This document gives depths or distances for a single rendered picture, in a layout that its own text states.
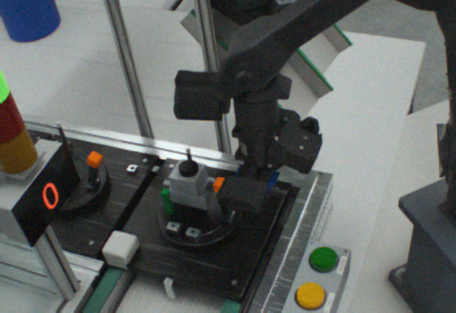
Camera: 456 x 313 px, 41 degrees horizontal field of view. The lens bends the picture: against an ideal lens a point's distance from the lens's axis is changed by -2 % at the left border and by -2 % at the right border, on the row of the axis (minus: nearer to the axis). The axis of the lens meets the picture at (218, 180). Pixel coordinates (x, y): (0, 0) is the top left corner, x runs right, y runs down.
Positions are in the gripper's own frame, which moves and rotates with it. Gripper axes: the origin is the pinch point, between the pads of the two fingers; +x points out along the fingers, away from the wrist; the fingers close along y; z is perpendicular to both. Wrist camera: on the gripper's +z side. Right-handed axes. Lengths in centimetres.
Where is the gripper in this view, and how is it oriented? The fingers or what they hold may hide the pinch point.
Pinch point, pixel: (263, 181)
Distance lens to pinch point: 91.2
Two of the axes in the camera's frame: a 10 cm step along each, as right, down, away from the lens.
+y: 3.7, -7.0, 6.1
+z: 9.2, 1.9, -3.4
